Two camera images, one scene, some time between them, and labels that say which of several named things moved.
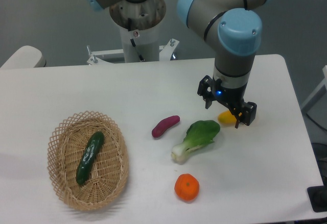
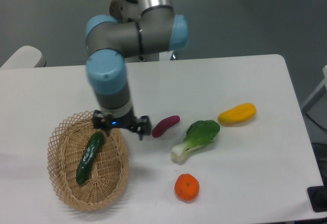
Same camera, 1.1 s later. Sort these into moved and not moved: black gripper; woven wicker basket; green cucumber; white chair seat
Moved: black gripper
Not moved: woven wicker basket; white chair seat; green cucumber
